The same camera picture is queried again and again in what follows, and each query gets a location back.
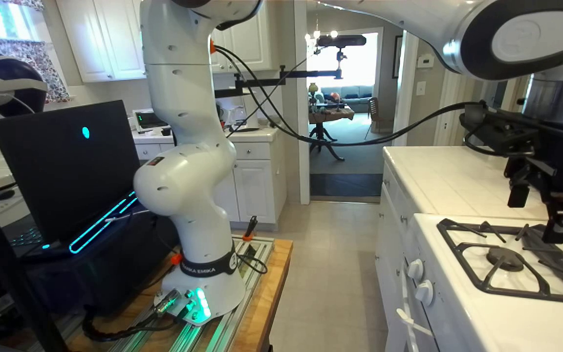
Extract white stove knob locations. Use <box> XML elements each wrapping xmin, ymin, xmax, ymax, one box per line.
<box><xmin>405</xmin><ymin>256</ymin><xmax>429</xmax><ymax>283</ymax></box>
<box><xmin>413</xmin><ymin>277</ymin><xmax>439</xmax><ymax>308</ymax></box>

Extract white gas stove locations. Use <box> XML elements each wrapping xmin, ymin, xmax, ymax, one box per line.
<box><xmin>386</xmin><ymin>211</ymin><xmax>563</xmax><ymax>352</ymax></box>

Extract white stove lever handle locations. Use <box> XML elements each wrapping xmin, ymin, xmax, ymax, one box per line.
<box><xmin>396</xmin><ymin>304</ymin><xmax>439</xmax><ymax>342</ymax></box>

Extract white base cabinets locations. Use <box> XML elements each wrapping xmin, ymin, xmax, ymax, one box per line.
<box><xmin>132</xmin><ymin>123</ymin><xmax>290</xmax><ymax>230</ymax></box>

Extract VR headset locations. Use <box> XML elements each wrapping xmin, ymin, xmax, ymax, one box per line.
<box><xmin>0</xmin><ymin>54</ymin><xmax>52</xmax><ymax>121</ymax></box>

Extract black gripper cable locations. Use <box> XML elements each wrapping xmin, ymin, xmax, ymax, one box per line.
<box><xmin>212</xmin><ymin>42</ymin><xmax>489</xmax><ymax>148</ymax></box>

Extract red handled clamp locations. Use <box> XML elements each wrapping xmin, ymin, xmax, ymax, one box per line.
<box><xmin>241</xmin><ymin>213</ymin><xmax>263</xmax><ymax>244</ymax></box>

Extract dark round burner cap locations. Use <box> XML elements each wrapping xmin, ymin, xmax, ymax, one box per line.
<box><xmin>486</xmin><ymin>244</ymin><xmax>527</xmax><ymax>271</ymax></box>

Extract white upper cabinets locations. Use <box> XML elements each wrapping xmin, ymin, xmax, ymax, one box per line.
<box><xmin>55</xmin><ymin>0</ymin><xmax>278</xmax><ymax>84</ymax></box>

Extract thick black power cable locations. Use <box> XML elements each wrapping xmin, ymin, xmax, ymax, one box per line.
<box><xmin>81</xmin><ymin>295</ymin><xmax>190</xmax><ymax>346</ymax></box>

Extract small countertop device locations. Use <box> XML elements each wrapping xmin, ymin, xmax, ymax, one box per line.
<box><xmin>132</xmin><ymin>105</ymin><xmax>175</xmax><ymax>134</ymax></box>

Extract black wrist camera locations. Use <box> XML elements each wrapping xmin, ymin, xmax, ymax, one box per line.
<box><xmin>460</xmin><ymin>105</ymin><xmax>540</xmax><ymax>160</ymax></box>

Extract teal sofa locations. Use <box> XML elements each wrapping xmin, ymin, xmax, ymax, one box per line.
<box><xmin>339</xmin><ymin>84</ymin><xmax>376</xmax><ymax>113</ymax></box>

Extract black camera stand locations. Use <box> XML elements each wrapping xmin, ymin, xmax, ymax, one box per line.
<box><xmin>214</xmin><ymin>44</ymin><xmax>349</xmax><ymax>93</ymax></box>
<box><xmin>0</xmin><ymin>172</ymin><xmax>73</xmax><ymax>352</ymax></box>

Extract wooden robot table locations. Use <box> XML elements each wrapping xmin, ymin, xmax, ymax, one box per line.
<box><xmin>65</xmin><ymin>234</ymin><xmax>296</xmax><ymax>352</ymax></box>

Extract metal robot mounting plate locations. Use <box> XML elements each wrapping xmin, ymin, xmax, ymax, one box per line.
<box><xmin>153</xmin><ymin>234</ymin><xmax>276</xmax><ymax>352</ymax></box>

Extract bright kitchen window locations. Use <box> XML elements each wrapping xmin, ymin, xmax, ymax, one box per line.
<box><xmin>0</xmin><ymin>0</ymin><xmax>44</xmax><ymax>42</ymax></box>

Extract dark pedestal side table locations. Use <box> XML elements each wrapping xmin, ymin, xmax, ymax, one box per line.
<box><xmin>308</xmin><ymin>80</ymin><xmax>357</xmax><ymax>162</ymax></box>

